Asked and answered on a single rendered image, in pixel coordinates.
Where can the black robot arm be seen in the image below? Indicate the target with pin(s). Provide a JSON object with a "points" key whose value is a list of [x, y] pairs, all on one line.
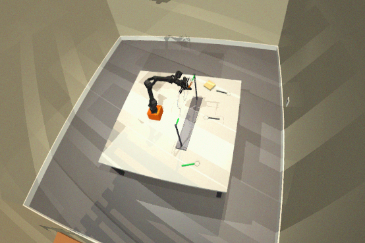
{"points": [[170, 79]]}

